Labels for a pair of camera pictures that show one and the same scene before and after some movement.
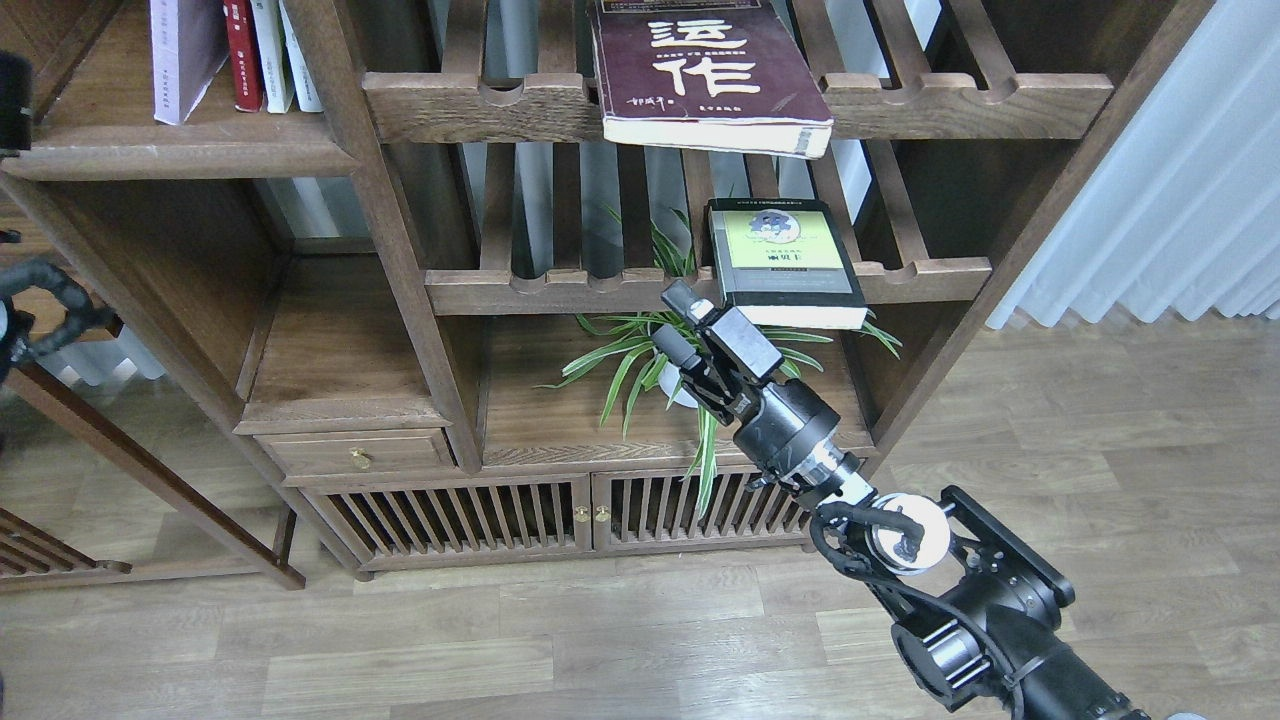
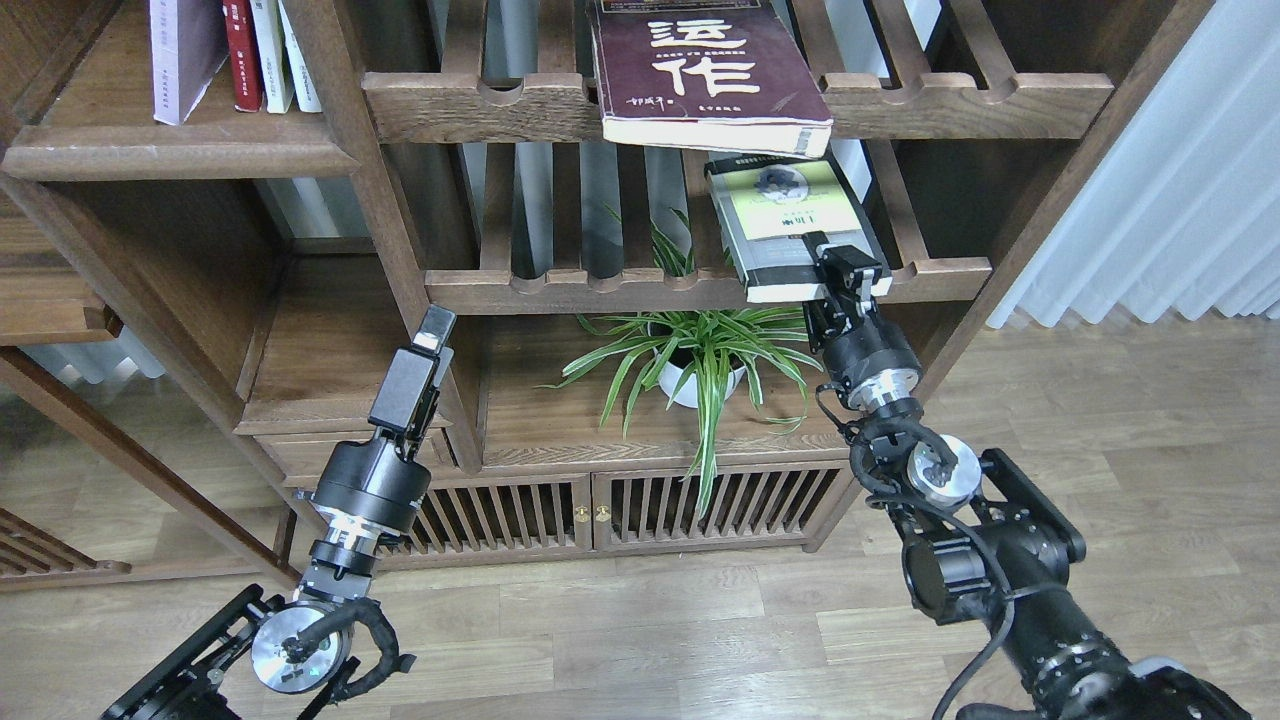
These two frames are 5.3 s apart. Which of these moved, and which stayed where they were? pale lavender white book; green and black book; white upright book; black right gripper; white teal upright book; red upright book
Moved: black right gripper; green and black book
Stayed: pale lavender white book; red upright book; white upright book; white teal upright book
